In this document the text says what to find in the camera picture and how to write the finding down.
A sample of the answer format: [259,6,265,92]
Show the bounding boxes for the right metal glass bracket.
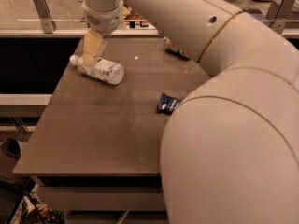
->
[267,0,298,34]

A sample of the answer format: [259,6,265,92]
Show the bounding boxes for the green white drink can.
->
[164,37,190,60]

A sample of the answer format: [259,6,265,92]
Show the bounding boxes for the wire basket with items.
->
[1,194,66,224]

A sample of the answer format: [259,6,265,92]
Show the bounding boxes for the glass barrier panel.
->
[0,0,299,31]

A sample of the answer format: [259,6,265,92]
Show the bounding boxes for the blue snack bar wrapper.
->
[157,93,181,115]

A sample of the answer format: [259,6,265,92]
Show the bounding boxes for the metal glass bracket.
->
[267,0,298,34]
[33,0,56,34]

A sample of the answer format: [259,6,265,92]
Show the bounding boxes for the clear plastic water bottle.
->
[69,55,124,85]

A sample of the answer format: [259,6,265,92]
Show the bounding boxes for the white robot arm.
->
[83,0,299,224]

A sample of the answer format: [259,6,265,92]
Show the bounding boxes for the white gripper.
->
[82,0,123,67]

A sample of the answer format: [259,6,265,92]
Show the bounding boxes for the left metal glass bracket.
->
[33,0,56,34]

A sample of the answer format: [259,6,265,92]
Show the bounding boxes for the grey table drawer base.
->
[32,175,166,214]

